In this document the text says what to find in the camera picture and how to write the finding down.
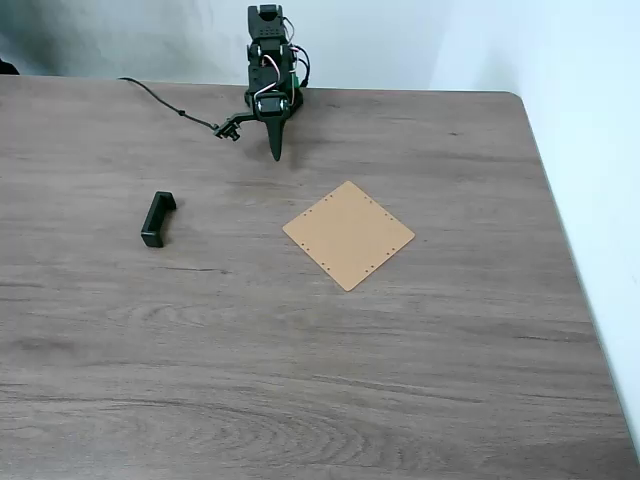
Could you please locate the black u-shaped block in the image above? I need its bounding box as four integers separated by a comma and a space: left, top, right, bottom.
140, 190, 177, 249

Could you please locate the tan square board with holes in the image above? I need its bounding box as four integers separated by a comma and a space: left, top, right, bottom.
281, 180, 417, 293

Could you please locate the small black camera module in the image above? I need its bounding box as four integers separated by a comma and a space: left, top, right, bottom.
211, 112, 257, 142

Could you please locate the black camera cable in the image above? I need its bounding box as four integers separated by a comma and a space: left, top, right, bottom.
117, 76, 220, 131

